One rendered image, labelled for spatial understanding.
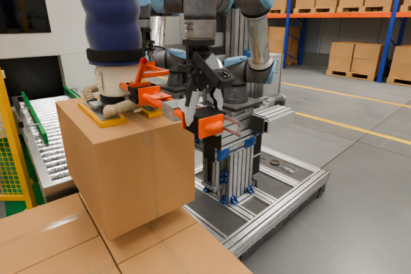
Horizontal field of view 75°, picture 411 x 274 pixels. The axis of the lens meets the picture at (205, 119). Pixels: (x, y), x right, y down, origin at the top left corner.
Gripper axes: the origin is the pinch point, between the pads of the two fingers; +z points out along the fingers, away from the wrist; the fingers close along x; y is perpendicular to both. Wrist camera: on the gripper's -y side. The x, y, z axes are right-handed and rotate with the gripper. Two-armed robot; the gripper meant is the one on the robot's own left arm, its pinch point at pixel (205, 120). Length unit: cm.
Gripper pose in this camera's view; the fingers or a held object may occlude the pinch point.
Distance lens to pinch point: 69.8
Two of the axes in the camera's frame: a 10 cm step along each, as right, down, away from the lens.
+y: -6.1, -2.8, 7.4
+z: 0.0, 9.3, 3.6
